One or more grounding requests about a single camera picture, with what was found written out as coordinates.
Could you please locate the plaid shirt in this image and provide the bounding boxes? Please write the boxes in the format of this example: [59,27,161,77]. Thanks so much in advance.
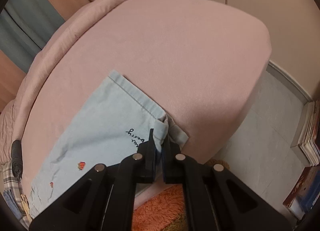
[1,162,30,230]

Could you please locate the pink duvet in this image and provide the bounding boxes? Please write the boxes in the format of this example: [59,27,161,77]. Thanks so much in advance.
[1,0,127,164]

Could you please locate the dark folded garment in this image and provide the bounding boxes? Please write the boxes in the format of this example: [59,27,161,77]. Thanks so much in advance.
[11,140,23,179]

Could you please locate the yellow floral garment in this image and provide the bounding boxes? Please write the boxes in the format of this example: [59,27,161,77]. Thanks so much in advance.
[21,194,33,222]

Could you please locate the teal curtain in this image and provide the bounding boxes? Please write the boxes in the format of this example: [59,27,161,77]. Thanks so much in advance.
[1,0,65,72]

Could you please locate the blue folded garment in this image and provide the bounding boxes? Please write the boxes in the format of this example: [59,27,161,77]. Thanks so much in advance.
[3,190,23,220]

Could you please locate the light blue strawberry pants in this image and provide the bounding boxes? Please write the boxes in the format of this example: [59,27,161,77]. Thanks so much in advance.
[28,71,188,218]

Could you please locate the stack of books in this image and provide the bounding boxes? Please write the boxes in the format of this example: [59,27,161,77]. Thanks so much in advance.
[283,100,319,220]

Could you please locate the pink bed sheet mattress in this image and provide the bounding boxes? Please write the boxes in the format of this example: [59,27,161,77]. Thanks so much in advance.
[21,0,271,194]

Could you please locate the orange fluffy rug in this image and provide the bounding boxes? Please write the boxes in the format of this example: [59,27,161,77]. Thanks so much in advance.
[131,158,231,231]

